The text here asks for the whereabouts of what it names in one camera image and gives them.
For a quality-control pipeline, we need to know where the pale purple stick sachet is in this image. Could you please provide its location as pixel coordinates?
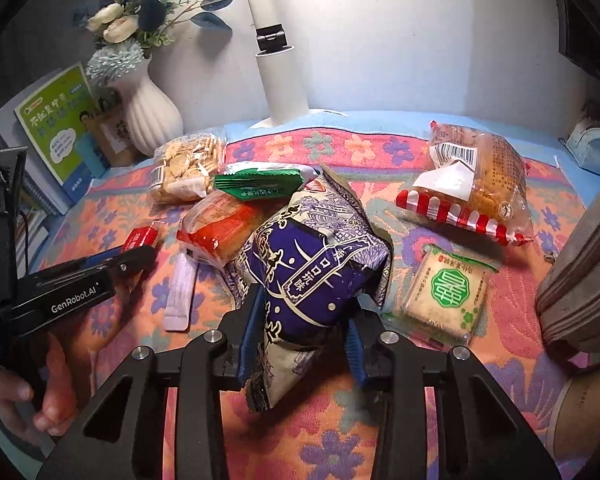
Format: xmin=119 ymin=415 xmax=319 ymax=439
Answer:
xmin=163 ymin=250 xmax=197 ymax=332

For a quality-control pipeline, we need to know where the person's left hand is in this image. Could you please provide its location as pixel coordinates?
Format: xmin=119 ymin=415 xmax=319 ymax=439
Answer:
xmin=0 ymin=335 xmax=81 ymax=438

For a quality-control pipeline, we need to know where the purple and white snack bag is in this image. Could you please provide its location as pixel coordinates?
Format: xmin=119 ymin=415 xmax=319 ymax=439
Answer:
xmin=227 ymin=165 xmax=393 ymax=413

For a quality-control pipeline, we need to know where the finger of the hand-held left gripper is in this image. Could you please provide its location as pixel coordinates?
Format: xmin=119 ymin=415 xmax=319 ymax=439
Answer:
xmin=22 ymin=251 xmax=126 ymax=281
xmin=100 ymin=246 xmax=158 ymax=286

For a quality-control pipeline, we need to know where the small red biscuit packet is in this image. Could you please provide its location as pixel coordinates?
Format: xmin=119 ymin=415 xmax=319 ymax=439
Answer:
xmin=122 ymin=225 xmax=160 ymax=253

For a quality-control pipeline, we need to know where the white ribbed vase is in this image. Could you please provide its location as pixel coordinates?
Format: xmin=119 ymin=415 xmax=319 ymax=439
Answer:
xmin=114 ymin=57 xmax=185 ymax=157

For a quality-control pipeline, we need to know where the light blue pouch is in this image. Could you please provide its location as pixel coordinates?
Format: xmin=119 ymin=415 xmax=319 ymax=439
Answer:
xmin=566 ymin=117 xmax=600 ymax=178

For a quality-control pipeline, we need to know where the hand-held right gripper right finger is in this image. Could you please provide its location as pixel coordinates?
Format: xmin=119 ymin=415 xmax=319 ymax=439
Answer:
xmin=344 ymin=300 xmax=563 ymax=480

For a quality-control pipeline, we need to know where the small round crackers packet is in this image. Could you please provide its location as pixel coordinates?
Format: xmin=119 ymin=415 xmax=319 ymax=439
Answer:
xmin=152 ymin=131 xmax=227 ymax=204

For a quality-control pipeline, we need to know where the dark object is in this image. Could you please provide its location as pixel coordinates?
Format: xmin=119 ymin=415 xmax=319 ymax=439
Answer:
xmin=552 ymin=0 xmax=600 ymax=86

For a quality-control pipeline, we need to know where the green cover book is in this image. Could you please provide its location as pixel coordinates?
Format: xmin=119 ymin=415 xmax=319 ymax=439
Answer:
xmin=14 ymin=63 xmax=111 ymax=186

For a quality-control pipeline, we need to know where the artificial flower bouquet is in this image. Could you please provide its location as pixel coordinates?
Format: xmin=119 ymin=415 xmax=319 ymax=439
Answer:
xmin=72 ymin=0 xmax=233 ymax=86

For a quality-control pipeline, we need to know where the green biscuit packet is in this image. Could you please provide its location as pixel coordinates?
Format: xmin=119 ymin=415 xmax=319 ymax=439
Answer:
xmin=214 ymin=161 xmax=321 ymax=202

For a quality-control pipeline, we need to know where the tan rounded object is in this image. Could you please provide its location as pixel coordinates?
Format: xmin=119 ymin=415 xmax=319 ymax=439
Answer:
xmin=552 ymin=370 xmax=600 ymax=461

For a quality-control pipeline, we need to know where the wooden pen holder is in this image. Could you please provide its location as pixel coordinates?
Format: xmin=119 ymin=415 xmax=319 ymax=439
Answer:
xmin=92 ymin=110 xmax=138 ymax=166

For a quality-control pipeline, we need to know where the floral woven cloth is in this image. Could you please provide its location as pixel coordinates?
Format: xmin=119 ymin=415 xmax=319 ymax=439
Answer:
xmin=27 ymin=127 xmax=596 ymax=480

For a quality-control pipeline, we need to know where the clear rice cracker packet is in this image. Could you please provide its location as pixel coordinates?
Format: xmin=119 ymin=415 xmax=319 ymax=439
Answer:
xmin=177 ymin=192 xmax=268 ymax=263

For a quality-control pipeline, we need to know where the grey bag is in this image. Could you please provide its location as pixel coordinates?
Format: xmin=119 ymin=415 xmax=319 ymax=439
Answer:
xmin=535 ymin=160 xmax=600 ymax=356

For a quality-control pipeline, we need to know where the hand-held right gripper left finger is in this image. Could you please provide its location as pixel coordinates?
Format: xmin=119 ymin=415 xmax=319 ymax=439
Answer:
xmin=35 ymin=284 xmax=267 ymax=480

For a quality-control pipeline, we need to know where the row of upright books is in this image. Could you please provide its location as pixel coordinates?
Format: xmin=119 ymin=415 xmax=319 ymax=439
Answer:
xmin=0 ymin=105 xmax=73 ymax=271

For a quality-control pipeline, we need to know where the square rice cake packet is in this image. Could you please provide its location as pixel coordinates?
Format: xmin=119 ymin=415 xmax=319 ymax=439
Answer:
xmin=387 ymin=244 xmax=501 ymax=348

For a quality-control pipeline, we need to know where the striped-edge fried snack packet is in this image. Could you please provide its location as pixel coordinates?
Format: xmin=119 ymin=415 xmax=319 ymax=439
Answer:
xmin=396 ymin=121 xmax=531 ymax=247

